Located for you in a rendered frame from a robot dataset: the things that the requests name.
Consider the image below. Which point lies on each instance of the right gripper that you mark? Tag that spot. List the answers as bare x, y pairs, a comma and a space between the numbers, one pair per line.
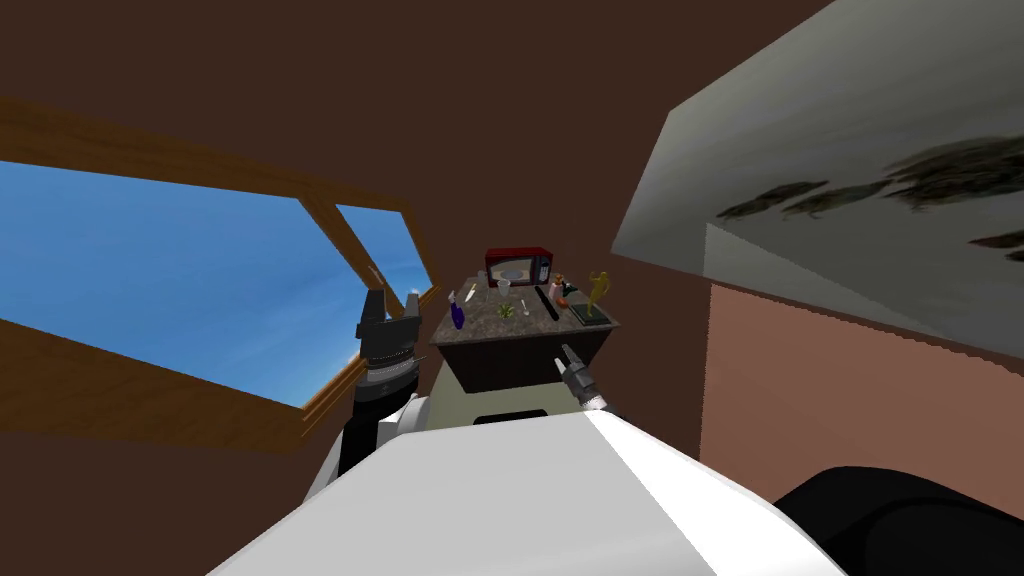
576, 373

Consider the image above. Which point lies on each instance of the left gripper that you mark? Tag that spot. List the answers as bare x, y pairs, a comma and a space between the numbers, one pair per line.
388, 334

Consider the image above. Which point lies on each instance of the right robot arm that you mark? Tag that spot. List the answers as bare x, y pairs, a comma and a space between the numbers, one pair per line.
920, 528

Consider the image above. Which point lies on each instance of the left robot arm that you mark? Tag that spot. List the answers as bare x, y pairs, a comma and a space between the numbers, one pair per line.
364, 432

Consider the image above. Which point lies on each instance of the dark table with granite top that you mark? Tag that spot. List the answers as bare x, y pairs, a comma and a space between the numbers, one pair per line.
512, 360

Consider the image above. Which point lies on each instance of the long black bar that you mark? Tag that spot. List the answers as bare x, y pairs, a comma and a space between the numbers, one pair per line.
547, 304

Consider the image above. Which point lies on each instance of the blue bottle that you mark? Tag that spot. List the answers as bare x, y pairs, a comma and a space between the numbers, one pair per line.
457, 315

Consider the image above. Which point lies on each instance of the small dark green object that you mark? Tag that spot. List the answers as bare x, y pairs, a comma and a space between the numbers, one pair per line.
570, 291

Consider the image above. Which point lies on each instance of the yellow figure statue on base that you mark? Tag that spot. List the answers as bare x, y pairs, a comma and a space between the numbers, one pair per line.
596, 296

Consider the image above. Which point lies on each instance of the white shaker with brown cap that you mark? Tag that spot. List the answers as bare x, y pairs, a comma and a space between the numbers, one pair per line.
557, 288

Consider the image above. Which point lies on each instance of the green leafy vegetable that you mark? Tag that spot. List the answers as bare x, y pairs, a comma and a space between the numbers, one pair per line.
506, 310

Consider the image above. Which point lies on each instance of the white knife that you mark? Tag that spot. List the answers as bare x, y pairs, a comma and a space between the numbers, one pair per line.
471, 293

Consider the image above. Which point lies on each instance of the clear glass cup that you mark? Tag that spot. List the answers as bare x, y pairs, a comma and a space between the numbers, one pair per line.
504, 287

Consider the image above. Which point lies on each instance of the red microwave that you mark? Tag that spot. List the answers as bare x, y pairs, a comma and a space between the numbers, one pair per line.
516, 266

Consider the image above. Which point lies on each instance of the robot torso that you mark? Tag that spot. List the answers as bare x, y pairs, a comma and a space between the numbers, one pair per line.
512, 496

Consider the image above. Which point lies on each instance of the wood framed window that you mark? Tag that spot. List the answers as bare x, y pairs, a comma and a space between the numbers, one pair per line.
160, 280

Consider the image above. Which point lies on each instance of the grey picture with dark fish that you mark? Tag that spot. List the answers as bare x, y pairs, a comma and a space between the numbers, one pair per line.
840, 144

